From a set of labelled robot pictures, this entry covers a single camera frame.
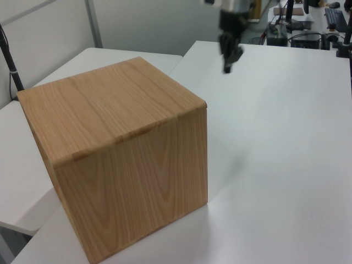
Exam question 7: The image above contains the black keyboard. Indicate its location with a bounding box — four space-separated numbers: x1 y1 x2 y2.
324 7 349 32

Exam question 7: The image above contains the black device with green light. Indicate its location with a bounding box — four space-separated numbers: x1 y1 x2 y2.
266 23 288 46

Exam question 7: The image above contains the black computer box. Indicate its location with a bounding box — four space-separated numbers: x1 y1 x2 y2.
290 32 323 50

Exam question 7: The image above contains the brown board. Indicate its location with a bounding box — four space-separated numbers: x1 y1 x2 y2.
273 6 305 17

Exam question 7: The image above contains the black tripod pole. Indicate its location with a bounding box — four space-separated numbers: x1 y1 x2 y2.
0 24 25 92

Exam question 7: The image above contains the light wooden cabinet box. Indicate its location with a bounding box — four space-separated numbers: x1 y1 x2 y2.
16 56 208 264

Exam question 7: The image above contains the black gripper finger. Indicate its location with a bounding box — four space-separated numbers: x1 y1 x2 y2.
223 45 245 75
219 32 233 57

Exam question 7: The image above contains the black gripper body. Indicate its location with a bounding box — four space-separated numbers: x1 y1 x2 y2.
218 9 250 36

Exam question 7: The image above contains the thin black stand pole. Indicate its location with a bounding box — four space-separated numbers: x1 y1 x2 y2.
284 0 294 28

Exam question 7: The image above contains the black clamp pole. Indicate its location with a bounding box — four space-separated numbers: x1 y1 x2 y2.
335 24 352 58

